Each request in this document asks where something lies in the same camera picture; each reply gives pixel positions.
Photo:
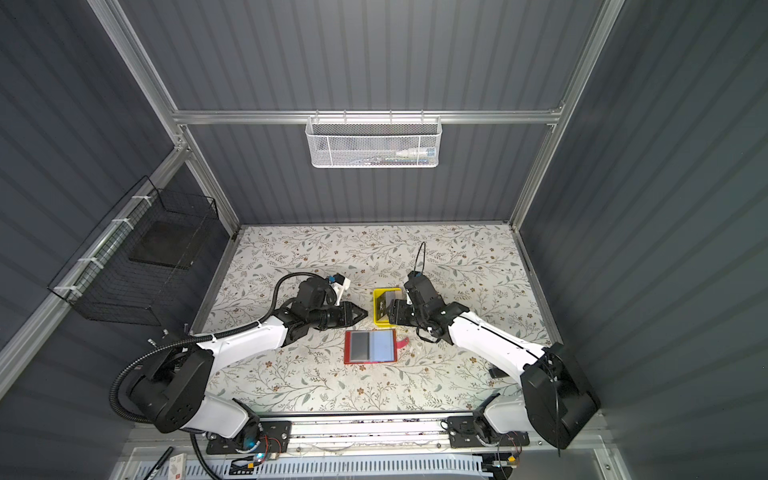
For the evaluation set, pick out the red leather card holder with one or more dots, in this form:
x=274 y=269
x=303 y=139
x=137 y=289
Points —
x=400 y=343

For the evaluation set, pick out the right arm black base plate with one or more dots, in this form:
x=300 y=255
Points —
x=468 y=431

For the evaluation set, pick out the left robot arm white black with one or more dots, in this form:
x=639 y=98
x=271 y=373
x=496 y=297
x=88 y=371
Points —
x=168 y=387

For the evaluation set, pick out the small white red box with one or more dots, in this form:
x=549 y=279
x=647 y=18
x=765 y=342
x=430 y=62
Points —
x=176 y=467

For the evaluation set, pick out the stack of credit cards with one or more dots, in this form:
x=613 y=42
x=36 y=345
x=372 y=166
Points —
x=392 y=294

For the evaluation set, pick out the yellow plastic card tray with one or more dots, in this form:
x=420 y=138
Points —
x=380 y=312

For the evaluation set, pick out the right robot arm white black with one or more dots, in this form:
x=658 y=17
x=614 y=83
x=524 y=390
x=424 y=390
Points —
x=557 y=398

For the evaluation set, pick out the white slotted cable duct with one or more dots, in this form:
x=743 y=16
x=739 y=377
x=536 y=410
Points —
x=348 y=467

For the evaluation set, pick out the black pen on ledge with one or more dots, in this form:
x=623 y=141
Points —
x=159 y=464

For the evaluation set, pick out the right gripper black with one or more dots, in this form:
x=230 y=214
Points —
x=397 y=312

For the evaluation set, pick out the white wire mesh basket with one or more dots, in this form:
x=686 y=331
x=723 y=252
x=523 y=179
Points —
x=370 y=145

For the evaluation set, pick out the black wire mesh basket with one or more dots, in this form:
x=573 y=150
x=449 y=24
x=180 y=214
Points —
x=145 y=268

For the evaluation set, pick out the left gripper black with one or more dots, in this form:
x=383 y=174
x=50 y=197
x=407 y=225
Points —
x=347 y=315

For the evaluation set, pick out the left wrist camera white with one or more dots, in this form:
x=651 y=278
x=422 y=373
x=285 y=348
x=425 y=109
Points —
x=339 y=284

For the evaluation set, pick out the white tube in basket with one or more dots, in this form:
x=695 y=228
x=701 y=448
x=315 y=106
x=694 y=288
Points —
x=418 y=153

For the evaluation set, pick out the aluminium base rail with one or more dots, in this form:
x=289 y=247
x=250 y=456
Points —
x=363 y=434

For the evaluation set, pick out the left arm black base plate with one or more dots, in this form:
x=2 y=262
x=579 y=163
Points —
x=266 y=437

